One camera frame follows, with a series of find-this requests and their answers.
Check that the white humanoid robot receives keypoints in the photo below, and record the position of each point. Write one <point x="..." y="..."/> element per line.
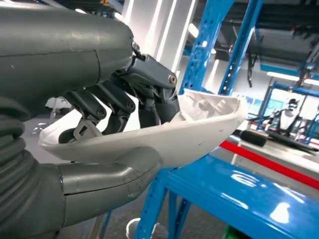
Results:
<point x="290" y="117"/>

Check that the green plastic crate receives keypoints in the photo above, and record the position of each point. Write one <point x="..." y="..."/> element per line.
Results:
<point x="231" y="234"/>

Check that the blue metal shelf rack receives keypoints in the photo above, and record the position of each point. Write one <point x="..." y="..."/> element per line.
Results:
<point x="224" y="198"/>

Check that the black cylinder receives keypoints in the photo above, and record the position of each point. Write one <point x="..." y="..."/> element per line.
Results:
<point x="252" y="138"/>

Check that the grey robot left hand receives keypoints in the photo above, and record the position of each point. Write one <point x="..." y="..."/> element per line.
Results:
<point x="62" y="52"/>

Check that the red floor tape line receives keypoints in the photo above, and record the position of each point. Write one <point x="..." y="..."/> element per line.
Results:
<point x="274" y="165"/>

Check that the grey round stand base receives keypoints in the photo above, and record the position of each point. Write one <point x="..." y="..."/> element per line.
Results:
<point x="131" y="229"/>

